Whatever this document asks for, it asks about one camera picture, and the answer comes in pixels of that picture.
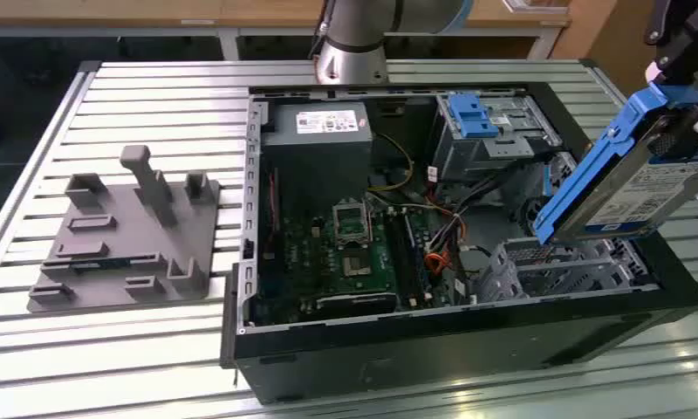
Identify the hard disk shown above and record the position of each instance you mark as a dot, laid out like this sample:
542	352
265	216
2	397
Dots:
634	192

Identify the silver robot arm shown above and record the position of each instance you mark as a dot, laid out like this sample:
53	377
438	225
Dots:
354	52

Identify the metal disk bay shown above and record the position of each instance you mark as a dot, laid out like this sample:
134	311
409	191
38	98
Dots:
558	272

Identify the black RAM slot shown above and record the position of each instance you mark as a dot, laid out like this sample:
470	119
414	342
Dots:
397	257

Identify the white framed box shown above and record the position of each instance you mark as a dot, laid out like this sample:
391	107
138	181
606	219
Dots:
529	5

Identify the blue drive latch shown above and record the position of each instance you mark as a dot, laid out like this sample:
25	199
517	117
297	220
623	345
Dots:
470	115

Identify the metal optical drive cage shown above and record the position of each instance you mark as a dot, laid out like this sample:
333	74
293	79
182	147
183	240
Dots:
477	157

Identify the black round speaker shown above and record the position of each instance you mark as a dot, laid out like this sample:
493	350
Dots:
475	261

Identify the grey power supply unit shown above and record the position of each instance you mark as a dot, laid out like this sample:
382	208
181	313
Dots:
314	166

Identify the CPU socket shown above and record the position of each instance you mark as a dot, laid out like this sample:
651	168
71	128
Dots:
359	265

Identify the green motherboard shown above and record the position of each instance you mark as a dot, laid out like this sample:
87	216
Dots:
307	253

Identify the black graphics card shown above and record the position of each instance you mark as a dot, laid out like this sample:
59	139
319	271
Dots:
354	305

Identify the black PC case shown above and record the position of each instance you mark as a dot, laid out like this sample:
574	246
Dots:
442	362

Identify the wooden desk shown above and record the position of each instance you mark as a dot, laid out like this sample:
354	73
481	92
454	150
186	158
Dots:
150	11

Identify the grey parts rack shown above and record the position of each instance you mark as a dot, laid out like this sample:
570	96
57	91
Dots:
127	244

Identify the RAM stick on rack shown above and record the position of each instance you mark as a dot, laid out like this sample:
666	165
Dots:
101	265

